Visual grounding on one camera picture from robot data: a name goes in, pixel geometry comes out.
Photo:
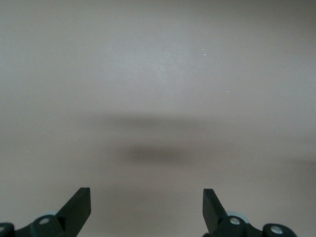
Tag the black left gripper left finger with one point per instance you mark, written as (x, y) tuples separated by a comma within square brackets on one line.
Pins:
[(74, 214)]

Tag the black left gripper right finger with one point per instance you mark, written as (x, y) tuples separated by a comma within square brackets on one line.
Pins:
[(214, 217)]

